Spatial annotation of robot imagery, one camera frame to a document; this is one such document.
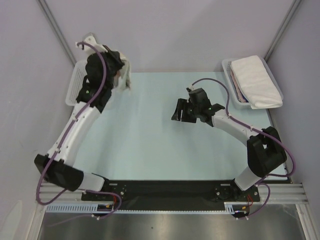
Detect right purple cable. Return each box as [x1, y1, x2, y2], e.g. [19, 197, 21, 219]
[191, 77, 298, 221]

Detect aluminium corner post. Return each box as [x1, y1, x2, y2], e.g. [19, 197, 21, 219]
[36, 0, 77, 66]
[263, 0, 304, 62]

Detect left white plastic basket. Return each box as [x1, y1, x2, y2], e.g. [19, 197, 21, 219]
[65, 60, 87, 107]

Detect right aluminium corner post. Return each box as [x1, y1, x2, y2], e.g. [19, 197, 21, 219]
[263, 0, 304, 62]

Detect pink towel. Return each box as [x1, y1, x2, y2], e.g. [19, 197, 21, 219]
[230, 70, 248, 103]

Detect printed letters towel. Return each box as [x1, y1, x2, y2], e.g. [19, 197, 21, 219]
[112, 51, 131, 91]

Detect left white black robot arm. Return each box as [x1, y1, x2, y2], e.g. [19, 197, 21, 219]
[34, 42, 125, 200]

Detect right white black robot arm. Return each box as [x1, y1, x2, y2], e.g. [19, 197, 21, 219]
[171, 88, 287, 201]

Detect purple cable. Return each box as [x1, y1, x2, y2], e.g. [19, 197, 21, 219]
[191, 77, 298, 221]
[36, 41, 123, 227]

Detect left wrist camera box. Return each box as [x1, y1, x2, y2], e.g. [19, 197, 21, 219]
[75, 32, 107, 55]

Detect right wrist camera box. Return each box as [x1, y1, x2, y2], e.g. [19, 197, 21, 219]
[186, 85, 196, 94]

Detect white towel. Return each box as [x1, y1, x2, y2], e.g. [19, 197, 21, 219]
[230, 55, 283, 109]

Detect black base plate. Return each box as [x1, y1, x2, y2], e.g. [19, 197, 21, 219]
[81, 179, 261, 212]

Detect white plastic basket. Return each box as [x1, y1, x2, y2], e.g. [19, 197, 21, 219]
[221, 56, 284, 110]
[65, 60, 87, 107]

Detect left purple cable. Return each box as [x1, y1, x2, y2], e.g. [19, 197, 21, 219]
[36, 41, 123, 227]

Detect right white plastic basket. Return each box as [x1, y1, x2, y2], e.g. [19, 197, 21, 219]
[221, 56, 284, 110]

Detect left aluminium corner post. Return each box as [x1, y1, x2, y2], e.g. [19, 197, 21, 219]
[36, 0, 77, 66]

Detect white slotted cable duct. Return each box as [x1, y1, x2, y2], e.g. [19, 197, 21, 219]
[45, 202, 246, 215]

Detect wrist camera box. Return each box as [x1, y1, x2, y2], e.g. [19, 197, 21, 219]
[75, 32, 107, 55]
[186, 85, 196, 94]

